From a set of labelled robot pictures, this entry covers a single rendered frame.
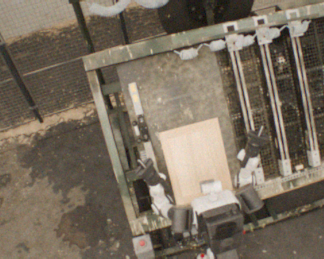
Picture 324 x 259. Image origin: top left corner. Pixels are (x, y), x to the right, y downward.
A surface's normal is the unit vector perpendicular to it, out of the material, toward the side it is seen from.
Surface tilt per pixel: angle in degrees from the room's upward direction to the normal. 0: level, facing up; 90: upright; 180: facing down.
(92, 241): 0
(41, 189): 0
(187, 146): 51
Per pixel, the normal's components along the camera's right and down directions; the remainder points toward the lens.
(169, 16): 0.25, 0.71
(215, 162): 0.12, 0.14
